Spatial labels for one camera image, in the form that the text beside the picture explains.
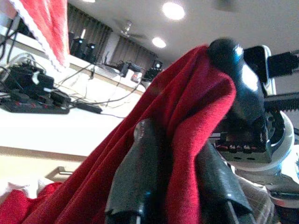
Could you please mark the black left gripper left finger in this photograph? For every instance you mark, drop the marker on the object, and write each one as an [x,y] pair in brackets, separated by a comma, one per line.
[132,177]

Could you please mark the dark red cloth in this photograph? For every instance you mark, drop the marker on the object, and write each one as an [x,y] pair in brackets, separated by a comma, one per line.
[187,102]

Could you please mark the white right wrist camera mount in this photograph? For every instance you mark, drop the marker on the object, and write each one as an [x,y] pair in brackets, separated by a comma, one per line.
[283,142]

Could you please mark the black device with white edge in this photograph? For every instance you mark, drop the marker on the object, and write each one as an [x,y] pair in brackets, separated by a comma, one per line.
[257,63]

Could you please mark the small black power adapter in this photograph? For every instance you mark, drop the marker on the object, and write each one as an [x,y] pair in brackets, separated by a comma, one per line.
[60,97]

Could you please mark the grey curtain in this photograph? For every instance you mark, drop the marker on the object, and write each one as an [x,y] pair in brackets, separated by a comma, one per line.
[91,28]
[137,53]

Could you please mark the black device with blue light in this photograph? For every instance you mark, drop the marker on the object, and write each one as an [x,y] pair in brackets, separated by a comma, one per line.
[78,46]
[91,51]

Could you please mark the silver ceiling fan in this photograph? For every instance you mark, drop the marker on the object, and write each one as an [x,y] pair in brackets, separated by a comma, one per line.
[128,30]

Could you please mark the large black power adapter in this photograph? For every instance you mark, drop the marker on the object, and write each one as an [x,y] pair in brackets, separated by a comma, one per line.
[28,78]

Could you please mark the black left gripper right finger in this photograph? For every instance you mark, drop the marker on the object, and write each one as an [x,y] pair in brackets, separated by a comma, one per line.
[218,184]

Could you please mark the red garment with white trim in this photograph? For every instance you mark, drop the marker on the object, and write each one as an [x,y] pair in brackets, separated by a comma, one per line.
[50,30]

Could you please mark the black power strip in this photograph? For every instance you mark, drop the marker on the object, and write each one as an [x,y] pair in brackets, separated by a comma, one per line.
[35,108]

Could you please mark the white box with red light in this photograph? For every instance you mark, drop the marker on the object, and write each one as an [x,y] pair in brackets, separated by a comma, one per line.
[136,76]

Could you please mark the round ceiling light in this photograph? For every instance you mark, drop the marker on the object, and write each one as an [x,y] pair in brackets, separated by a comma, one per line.
[158,42]
[173,10]

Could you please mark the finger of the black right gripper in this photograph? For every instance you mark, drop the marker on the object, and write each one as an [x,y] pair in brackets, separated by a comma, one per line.
[240,88]

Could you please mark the flat black power brick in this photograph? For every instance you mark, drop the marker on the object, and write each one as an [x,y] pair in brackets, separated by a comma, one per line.
[90,107]

